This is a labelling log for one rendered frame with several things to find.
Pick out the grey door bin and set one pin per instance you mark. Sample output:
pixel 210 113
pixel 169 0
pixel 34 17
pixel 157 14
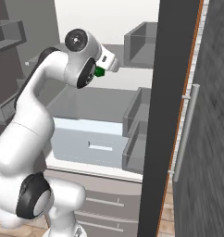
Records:
pixel 141 46
pixel 135 151
pixel 138 111
pixel 9 34

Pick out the pale blue crisper drawer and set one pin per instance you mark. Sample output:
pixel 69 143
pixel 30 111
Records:
pixel 86 145

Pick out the grey freezer drawer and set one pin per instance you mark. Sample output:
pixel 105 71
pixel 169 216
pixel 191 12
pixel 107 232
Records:
pixel 117 191

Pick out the dark textured cabinet door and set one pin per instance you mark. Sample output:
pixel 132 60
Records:
pixel 209 123

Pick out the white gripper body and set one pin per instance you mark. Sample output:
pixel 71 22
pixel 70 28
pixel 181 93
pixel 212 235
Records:
pixel 114 64

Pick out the green carton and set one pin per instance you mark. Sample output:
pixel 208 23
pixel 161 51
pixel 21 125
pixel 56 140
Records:
pixel 99 72

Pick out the grey fridge shelf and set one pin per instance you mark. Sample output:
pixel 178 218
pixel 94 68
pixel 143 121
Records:
pixel 95 102

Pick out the white fridge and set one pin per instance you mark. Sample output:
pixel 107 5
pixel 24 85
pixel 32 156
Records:
pixel 117 18

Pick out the grey fridge door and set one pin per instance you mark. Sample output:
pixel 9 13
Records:
pixel 12 71

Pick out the dark fridge door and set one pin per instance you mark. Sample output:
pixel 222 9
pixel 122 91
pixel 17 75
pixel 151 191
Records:
pixel 169 92

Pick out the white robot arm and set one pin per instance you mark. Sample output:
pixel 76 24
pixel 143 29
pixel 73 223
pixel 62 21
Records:
pixel 30 129

